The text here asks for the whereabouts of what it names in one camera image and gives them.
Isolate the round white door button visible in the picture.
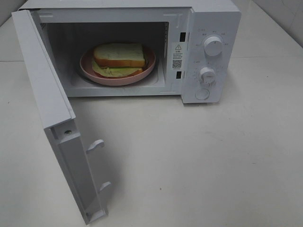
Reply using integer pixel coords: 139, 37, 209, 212
195, 88, 210, 100

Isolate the sandwich with lettuce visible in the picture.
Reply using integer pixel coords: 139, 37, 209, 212
92, 43, 145, 78

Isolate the pink round plate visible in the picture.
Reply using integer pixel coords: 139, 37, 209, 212
80, 46, 156, 86

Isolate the white microwave door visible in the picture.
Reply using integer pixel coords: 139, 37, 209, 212
12, 10, 111, 224

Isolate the lower white timer knob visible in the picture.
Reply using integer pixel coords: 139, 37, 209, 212
199, 67, 216, 84

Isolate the white warning label sticker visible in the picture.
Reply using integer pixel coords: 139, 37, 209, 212
171, 42, 186, 70

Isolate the white microwave oven body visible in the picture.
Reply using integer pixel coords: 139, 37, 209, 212
18, 0, 241, 103

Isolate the glass microwave turntable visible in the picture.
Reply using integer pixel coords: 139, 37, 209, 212
70, 63, 159, 87

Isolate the upper white power knob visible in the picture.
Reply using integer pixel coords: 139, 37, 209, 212
203, 35, 223, 57

